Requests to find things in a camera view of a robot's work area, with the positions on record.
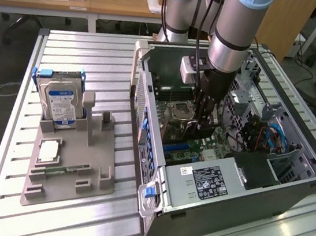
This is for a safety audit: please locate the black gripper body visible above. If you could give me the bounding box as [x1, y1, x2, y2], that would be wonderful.
[196, 68, 237, 105]

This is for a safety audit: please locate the metal CPU socket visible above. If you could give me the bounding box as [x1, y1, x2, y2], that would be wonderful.
[167, 99, 200, 122]

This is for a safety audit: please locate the metal disk bay cage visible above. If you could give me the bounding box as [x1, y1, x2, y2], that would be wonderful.
[223, 51, 272, 132]

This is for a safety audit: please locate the green Dell motherboard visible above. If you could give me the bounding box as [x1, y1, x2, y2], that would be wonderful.
[143, 73, 244, 171]

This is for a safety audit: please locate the silver chipset heatsink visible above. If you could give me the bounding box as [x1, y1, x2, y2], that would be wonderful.
[200, 148, 218, 161]

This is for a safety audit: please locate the blue expansion slot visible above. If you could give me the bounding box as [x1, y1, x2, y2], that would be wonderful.
[162, 140, 191, 155]

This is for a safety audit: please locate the grey power supply unit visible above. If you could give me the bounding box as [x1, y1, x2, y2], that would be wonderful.
[159, 149, 251, 217]

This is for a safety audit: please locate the wooden cabinet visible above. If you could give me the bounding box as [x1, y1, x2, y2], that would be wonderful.
[253, 0, 316, 66]

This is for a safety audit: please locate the blue case latch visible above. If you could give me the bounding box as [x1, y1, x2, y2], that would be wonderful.
[141, 181, 157, 201]

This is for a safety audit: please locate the grey open PC case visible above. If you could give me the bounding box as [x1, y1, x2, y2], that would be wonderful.
[109, 32, 316, 236]

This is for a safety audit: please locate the white paper stack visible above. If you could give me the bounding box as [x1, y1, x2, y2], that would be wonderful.
[142, 0, 166, 14]

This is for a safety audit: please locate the grey plastic parts rack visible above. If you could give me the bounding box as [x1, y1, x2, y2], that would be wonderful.
[20, 83, 127, 218]

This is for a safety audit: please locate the hard disk in blue carrier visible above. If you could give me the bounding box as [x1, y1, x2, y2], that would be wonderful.
[25, 62, 88, 133]

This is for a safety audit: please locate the green RAM stick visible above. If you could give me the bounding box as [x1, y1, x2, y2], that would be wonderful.
[42, 159, 88, 179]

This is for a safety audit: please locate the silver CPU chip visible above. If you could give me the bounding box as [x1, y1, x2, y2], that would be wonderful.
[37, 138, 62, 164]

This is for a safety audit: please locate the black office chair base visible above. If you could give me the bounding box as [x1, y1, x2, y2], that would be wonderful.
[0, 10, 73, 53]

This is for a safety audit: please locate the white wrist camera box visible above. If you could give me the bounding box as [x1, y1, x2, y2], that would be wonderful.
[178, 55, 210, 87]

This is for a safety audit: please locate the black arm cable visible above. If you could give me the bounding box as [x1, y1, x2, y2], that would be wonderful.
[188, 0, 224, 102]

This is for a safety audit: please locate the blue SATA wire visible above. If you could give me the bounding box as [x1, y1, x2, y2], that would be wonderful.
[259, 122, 291, 156]

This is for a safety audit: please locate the grey disk bay bracket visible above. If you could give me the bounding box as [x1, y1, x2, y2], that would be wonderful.
[263, 138, 316, 189]

